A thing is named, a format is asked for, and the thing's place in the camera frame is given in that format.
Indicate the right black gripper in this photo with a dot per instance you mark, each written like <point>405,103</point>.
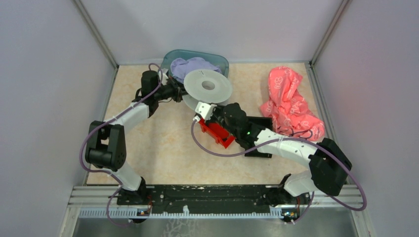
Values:
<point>217,108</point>

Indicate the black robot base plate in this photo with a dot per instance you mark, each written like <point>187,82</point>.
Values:
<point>210,199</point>

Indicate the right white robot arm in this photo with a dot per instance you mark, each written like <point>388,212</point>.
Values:
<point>326,163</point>

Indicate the pink patterned cloth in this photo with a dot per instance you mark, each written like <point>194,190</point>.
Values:
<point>288,109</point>

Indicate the teal plastic basin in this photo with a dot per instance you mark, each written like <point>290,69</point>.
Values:
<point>214,59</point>

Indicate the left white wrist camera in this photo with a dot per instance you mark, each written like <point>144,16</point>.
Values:
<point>163,75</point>

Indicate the black plastic bin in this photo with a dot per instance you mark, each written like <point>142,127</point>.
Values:
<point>266,123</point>

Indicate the grey plastic cable spool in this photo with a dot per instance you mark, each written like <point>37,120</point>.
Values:
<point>204,85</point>

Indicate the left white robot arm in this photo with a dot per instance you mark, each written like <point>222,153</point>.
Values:
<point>105,146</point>

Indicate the purple cloth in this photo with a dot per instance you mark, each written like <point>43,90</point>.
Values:
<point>181,67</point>

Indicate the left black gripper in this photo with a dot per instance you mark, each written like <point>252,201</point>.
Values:
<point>179,91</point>

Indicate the red plastic bin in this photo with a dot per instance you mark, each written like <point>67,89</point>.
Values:
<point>218,133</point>

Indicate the grey slotted cable duct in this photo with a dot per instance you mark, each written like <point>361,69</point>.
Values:
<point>138,213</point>

